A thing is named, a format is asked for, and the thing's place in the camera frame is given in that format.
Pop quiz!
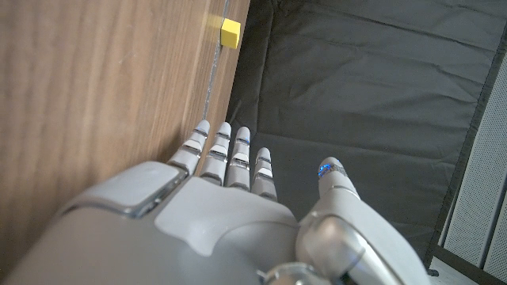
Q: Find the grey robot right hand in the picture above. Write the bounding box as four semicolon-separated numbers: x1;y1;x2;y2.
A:
0;119;433;285

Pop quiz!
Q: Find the small yellow cube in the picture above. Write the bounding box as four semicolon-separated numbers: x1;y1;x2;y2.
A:
219;17;242;50

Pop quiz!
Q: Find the black backdrop crossbar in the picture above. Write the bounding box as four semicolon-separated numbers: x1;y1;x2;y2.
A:
421;33;507;274

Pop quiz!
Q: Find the white perforated panel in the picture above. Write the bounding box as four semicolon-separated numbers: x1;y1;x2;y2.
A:
439;51;507;284

